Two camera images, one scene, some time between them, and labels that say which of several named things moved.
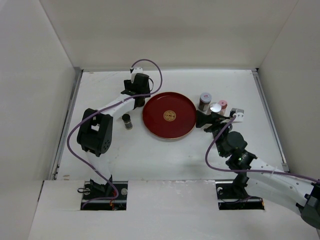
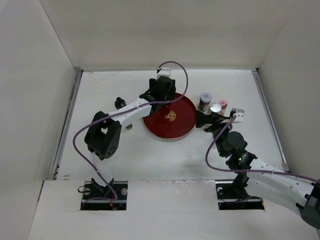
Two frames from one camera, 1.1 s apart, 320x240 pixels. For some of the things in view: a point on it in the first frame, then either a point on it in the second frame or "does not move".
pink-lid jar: x=223 y=104 does not move
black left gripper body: x=128 y=84 → x=169 y=96
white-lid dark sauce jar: x=205 y=101 does not move
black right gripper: x=202 y=119 does not move
